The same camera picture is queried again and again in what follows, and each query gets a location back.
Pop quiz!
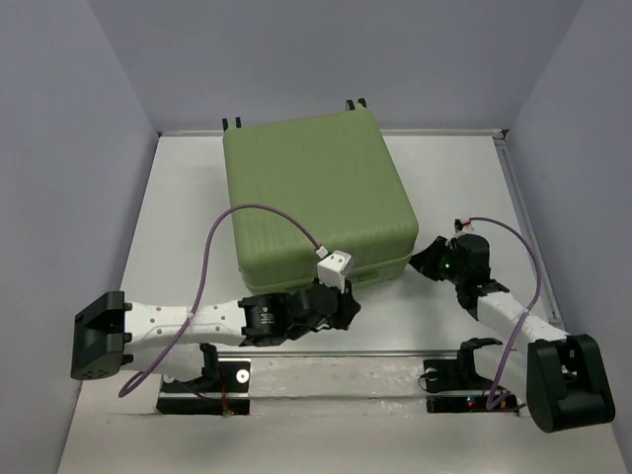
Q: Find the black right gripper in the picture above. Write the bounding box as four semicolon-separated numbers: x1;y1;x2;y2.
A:
405;235;466;284

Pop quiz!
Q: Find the green hard-shell suitcase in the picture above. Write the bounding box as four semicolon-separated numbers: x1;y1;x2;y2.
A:
222;98;419;293

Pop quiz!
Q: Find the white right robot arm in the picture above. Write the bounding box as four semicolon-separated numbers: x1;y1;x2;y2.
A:
409;233;616;433

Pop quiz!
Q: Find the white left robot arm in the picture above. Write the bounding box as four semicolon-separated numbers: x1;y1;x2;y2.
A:
70;281;360;394

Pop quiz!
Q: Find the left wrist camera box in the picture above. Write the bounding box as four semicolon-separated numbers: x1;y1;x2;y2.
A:
317;251;354;292

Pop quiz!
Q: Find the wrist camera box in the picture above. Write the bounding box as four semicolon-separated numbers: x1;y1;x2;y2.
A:
453;218;474;237
317;251;354;292

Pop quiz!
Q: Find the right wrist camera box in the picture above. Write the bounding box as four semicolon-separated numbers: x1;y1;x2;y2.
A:
453;218;474;237

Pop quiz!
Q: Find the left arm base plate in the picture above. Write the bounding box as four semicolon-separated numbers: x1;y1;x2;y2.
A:
155;357;251;417

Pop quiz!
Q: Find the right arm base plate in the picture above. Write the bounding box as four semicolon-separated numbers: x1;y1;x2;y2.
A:
418;357;526;414

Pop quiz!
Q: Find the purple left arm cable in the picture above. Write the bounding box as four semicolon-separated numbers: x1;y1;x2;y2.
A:
118;204;330;399

